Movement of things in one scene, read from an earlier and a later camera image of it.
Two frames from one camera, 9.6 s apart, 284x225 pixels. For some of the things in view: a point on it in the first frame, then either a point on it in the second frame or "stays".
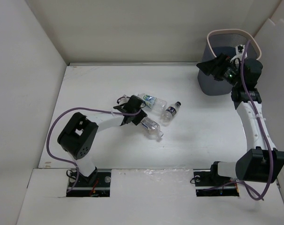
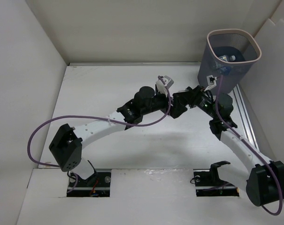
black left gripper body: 136,118 to 158,103
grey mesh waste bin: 225,41 stays
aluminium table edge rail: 133,64 stays
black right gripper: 216,66 to 194,95
